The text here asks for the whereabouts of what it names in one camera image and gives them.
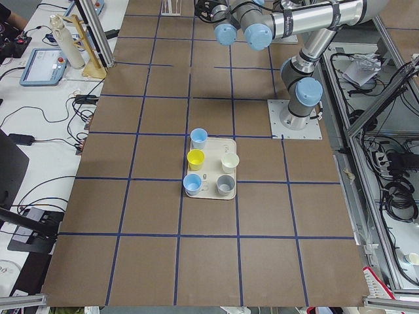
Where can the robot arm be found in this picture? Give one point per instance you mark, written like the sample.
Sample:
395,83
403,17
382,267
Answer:
223,17
322,21

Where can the yellow plastic cup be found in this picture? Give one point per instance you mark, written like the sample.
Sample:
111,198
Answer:
195,158

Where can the cream plastic cup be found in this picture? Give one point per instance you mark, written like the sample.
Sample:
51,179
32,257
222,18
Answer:
229,162

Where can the light blue cup far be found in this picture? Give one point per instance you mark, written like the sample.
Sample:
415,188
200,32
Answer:
198,137

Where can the light blue cup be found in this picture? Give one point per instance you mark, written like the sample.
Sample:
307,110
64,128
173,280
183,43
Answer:
198,137
192,184

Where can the grey plastic cup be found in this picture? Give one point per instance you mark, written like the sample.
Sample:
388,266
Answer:
225,185

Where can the light blue cup near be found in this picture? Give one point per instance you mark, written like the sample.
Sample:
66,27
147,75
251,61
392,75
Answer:
192,184

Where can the cream serving tray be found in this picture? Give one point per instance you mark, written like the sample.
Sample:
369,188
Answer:
211,170

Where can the wooden mug tree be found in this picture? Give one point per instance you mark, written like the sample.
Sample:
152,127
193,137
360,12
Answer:
93,68

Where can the cream water bottle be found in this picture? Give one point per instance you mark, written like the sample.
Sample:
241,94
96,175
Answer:
65,41

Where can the upper teach pendant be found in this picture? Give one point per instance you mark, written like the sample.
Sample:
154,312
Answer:
45,67

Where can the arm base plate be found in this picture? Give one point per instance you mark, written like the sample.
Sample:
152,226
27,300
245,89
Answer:
284,125

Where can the white wire cup rack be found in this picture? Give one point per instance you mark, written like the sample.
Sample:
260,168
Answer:
171,8

